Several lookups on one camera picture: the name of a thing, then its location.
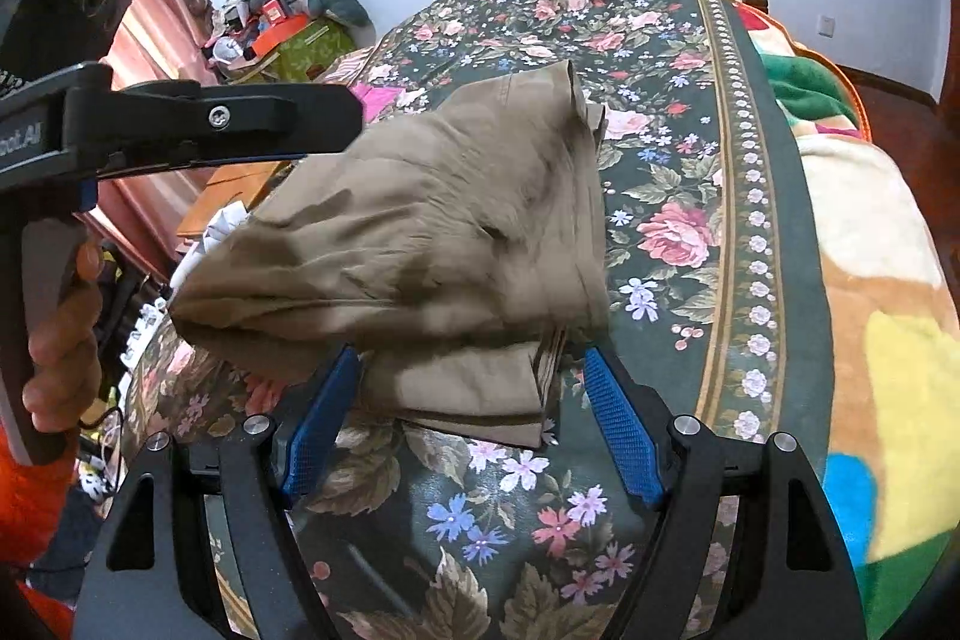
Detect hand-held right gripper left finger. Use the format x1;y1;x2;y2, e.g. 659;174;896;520
75;344;366;640

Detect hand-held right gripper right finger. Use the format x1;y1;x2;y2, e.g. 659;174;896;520
581;346;871;640

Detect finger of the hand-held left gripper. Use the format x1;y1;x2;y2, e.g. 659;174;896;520
64;61;366;172
79;151;310;212

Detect khaki pants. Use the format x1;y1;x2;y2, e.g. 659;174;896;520
166;59;610;451

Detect person's left forearm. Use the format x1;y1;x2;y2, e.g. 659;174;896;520
0;415;85;640

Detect person's left hand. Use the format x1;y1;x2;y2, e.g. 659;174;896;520
21;242;107;437

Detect bamboo lap desk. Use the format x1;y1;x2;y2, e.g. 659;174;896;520
201;160;291;215

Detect white papers clutter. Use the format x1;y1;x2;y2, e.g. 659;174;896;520
176;201;250;283

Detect pink brown curtain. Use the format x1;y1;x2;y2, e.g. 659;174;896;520
75;0;220;281

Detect red orange box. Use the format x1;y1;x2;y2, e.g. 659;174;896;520
253;0;310;58

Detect green patterned storage bag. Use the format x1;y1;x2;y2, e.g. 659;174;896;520
266;17;358;83

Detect striped cloth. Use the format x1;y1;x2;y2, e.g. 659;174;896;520
322;44;377;88

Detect pink cloth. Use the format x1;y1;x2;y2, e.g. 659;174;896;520
352;81;403;121

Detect dark floral bedspread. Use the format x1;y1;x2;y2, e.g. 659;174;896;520
124;0;839;640

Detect colourful fleece blanket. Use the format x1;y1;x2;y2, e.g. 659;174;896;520
731;0;960;640

